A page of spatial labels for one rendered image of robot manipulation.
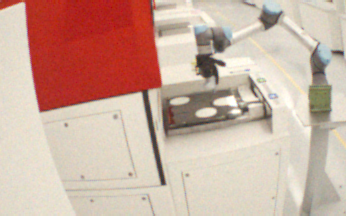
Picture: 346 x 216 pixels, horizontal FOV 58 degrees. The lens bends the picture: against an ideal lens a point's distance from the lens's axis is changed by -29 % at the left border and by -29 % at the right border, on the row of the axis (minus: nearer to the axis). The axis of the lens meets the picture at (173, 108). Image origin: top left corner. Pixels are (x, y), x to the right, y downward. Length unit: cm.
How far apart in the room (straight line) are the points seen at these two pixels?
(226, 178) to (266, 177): 23
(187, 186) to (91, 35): 88
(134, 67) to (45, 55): 40
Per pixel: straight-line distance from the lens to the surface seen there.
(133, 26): 147
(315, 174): 241
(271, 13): 214
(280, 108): 193
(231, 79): 241
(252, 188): 204
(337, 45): 674
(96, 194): 176
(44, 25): 153
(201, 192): 198
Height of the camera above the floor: 171
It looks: 22 degrees down
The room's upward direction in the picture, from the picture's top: 9 degrees counter-clockwise
